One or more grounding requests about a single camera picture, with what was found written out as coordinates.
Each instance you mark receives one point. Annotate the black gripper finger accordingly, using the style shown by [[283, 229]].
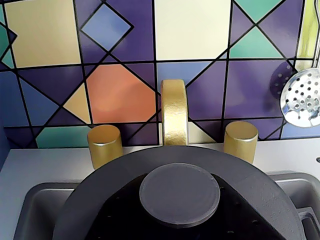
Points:
[[245, 220], [117, 220]]

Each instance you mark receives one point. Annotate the gray round lid with knob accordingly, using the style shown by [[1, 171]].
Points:
[[178, 195]]

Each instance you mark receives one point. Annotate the gold faucet knob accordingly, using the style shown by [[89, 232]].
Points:
[[105, 145], [241, 140]]

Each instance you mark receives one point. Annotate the gray sink basin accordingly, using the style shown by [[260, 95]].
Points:
[[42, 200]]

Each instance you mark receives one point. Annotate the gold faucet spout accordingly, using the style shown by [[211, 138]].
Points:
[[175, 112]]

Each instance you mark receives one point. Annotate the steel perforated skimmer spoon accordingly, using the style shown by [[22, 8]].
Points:
[[301, 97]]

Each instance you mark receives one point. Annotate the blue wooden toy kitchen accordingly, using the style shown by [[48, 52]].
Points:
[[192, 30]]

